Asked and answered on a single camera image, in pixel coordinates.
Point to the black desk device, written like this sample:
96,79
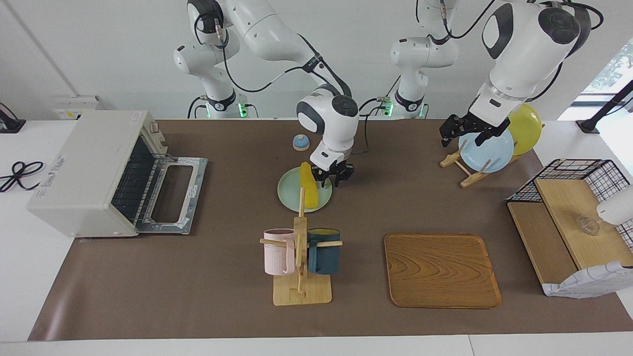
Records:
10,124

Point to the yellow plate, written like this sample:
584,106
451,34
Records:
526,128

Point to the brown wooden tray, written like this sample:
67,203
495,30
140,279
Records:
445,282

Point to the pink mug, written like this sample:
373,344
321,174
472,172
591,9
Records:
277,254

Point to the window with greenery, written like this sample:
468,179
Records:
613,69

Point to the white wall socket box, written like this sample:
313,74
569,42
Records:
74,106

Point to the pale green plate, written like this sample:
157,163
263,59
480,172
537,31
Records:
289,198

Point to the small clear glass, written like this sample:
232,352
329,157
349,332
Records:
588,225

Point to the dark blue mug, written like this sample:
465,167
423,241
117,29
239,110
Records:
324,257

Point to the wooden plate rack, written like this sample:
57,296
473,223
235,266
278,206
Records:
470,179

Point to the light blue plate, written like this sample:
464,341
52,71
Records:
487,153

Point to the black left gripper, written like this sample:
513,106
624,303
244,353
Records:
482,122

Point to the small blue bell wooden knob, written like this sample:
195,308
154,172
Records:
301,143

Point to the brown table mat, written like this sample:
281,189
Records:
198,277

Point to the white rounded device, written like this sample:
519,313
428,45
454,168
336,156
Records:
618,207

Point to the white checked cloth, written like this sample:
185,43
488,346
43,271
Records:
588,284

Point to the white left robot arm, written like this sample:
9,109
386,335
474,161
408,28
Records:
524,54

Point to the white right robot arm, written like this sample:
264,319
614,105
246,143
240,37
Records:
277,34

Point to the wooden mug tree stand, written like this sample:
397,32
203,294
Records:
301,291

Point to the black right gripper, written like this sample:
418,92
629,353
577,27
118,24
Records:
334,167

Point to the beige toaster oven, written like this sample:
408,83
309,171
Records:
79,173

